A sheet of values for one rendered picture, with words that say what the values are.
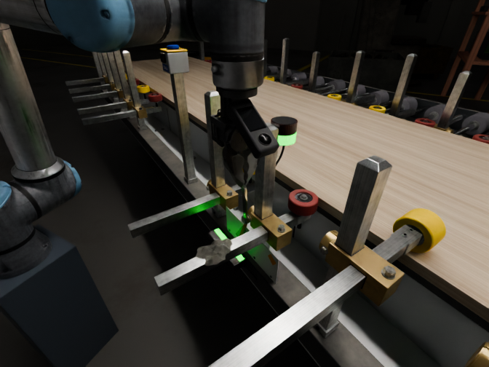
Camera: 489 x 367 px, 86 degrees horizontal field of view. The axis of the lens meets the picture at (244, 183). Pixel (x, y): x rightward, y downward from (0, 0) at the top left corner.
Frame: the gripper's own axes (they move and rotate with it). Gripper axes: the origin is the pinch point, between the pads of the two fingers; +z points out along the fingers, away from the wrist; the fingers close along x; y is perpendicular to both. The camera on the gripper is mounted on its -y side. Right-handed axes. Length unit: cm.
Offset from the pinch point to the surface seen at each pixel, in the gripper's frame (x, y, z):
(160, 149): -7, 92, 31
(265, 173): -6.6, 0.9, 0.2
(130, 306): 32, 62, 101
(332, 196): -25.7, -5.2, 11.1
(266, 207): -7.5, 0.9, 10.8
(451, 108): -115, 5, 5
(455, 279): -23.9, -35.9, 11.1
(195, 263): 14.2, -1.7, 15.1
